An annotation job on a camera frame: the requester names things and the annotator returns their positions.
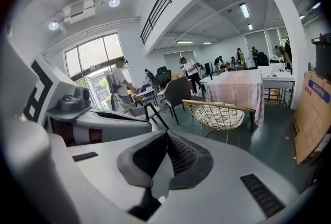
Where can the large glass window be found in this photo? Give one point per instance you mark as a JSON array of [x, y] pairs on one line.
[[93, 52]]

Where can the round ceiling light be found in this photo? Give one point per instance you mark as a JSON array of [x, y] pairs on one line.
[[53, 25], [114, 2]]

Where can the blue chair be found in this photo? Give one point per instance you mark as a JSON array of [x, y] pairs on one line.
[[147, 87]]

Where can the large brown cardboard box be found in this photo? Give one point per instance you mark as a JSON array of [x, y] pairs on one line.
[[313, 119]]

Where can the table with pink cloth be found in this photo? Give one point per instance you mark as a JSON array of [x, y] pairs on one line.
[[240, 88]]

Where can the dark grey upholstered chair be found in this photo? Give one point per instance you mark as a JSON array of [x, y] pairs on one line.
[[178, 91]]

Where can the rattan chair with floral cushion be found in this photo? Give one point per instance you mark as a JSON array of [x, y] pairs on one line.
[[245, 109]]

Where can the light grey armchair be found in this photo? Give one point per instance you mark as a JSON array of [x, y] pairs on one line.
[[134, 111]]

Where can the white round table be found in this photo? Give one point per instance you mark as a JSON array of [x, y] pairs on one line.
[[144, 92]]

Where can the white ceiling air conditioner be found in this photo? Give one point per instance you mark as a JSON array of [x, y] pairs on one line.
[[77, 11]]

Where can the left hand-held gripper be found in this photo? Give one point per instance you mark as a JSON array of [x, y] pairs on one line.
[[59, 83]]

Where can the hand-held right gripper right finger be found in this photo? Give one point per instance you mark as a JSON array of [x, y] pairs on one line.
[[219, 192]]

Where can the ceiling tube light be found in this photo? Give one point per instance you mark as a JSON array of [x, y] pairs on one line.
[[207, 43], [302, 16], [184, 42], [316, 5], [250, 27], [244, 10]]

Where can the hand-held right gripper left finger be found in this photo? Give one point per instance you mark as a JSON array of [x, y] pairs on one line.
[[103, 166]]

